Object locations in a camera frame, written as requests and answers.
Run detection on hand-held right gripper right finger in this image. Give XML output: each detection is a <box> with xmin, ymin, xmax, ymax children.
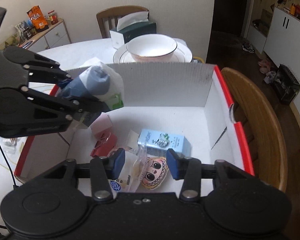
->
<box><xmin>166</xmin><ymin>149</ymin><xmax>243</xmax><ymax>202</ymax></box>

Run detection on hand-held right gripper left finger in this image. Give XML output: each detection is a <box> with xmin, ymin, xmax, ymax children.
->
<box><xmin>47</xmin><ymin>148</ymin><xmax>126</xmax><ymax>202</ymax></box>

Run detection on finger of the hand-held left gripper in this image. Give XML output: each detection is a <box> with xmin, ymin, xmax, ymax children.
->
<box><xmin>22</xmin><ymin>87</ymin><xmax>111</xmax><ymax>125</ymax></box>
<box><xmin>22</xmin><ymin>52</ymin><xmax>73</xmax><ymax>91</ymax></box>

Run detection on bagged plush doll keychain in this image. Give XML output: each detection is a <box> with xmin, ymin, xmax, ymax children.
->
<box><xmin>126</xmin><ymin>145</ymin><xmax>169</xmax><ymax>193</ymax></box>

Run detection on blueberry bread snack packet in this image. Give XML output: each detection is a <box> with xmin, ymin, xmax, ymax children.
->
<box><xmin>109</xmin><ymin>177</ymin><xmax>131</xmax><ymax>193</ymax></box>

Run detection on pink binder clip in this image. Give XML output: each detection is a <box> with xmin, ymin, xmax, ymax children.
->
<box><xmin>90</xmin><ymin>132</ymin><xmax>118</xmax><ymax>158</ymax></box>

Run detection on light blue carton box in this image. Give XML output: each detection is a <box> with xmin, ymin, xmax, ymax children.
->
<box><xmin>137</xmin><ymin>129</ymin><xmax>192</xmax><ymax>157</ymax></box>

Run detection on plastic bag with blue cloth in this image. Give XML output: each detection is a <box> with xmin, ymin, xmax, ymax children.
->
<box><xmin>55</xmin><ymin>64</ymin><xmax>125</xmax><ymax>130</ymax></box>

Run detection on pink sticky note pad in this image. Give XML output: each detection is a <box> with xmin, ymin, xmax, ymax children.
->
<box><xmin>90</xmin><ymin>114</ymin><xmax>113</xmax><ymax>134</ymax></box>

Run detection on red cardboard shoe box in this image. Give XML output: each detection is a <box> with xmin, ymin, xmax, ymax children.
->
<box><xmin>14</xmin><ymin>62</ymin><xmax>256</xmax><ymax>196</ymax></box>

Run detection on white marble desktop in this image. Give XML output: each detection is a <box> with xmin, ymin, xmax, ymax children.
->
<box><xmin>0</xmin><ymin>38</ymin><xmax>194</xmax><ymax>195</ymax></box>

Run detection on white side cabinet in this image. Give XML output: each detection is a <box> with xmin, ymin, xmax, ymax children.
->
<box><xmin>22</xmin><ymin>17</ymin><xmax>72</xmax><ymax>53</ymax></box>

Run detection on dark glass jars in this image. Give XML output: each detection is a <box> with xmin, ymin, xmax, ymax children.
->
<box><xmin>22</xmin><ymin>26</ymin><xmax>38</xmax><ymax>41</ymax></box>

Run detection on orange snack bag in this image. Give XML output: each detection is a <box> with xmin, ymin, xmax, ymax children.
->
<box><xmin>26</xmin><ymin>5</ymin><xmax>49</xmax><ymax>33</ymax></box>

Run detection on red sauce jar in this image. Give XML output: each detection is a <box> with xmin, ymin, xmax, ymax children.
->
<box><xmin>48</xmin><ymin>10</ymin><xmax>59</xmax><ymax>25</ymax></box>

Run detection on wooden slat-back chair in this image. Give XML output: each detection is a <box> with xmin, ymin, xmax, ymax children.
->
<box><xmin>96</xmin><ymin>5</ymin><xmax>150</xmax><ymax>39</ymax></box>

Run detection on curved-back wooden chair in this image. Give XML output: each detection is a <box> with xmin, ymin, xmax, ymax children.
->
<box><xmin>221</xmin><ymin>67</ymin><xmax>288</xmax><ymax>192</ymax></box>

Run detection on green tissue box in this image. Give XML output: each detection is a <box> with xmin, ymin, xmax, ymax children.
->
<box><xmin>109</xmin><ymin>11</ymin><xmax>157</xmax><ymax>50</ymax></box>

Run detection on white gold-rimmed bowl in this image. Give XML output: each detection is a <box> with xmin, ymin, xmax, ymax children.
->
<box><xmin>126</xmin><ymin>34</ymin><xmax>178</xmax><ymax>63</ymax></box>

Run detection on pink slippers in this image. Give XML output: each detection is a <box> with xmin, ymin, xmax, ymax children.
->
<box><xmin>258</xmin><ymin>58</ymin><xmax>272</xmax><ymax>74</ymax></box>

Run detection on dark sneakers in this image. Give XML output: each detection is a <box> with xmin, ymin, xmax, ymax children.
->
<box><xmin>241</xmin><ymin>42</ymin><xmax>255</xmax><ymax>54</ymax></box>

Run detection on dark door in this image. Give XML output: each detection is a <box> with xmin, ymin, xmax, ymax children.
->
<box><xmin>211</xmin><ymin>0</ymin><xmax>248</xmax><ymax>38</ymax></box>

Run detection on black cable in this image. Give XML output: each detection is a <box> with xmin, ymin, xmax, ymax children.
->
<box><xmin>0</xmin><ymin>137</ymin><xmax>18</xmax><ymax>189</ymax></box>

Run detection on black wire rack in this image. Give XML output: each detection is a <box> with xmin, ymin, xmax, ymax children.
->
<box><xmin>272</xmin><ymin>63</ymin><xmax>300</xmax><ymax>105</ymax></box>

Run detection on white cabinet with black handles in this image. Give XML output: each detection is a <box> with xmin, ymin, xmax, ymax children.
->
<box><xmin>247</xmin><ymin>6</ymin><xmax>300</xmax><ymax>61</ymax></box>

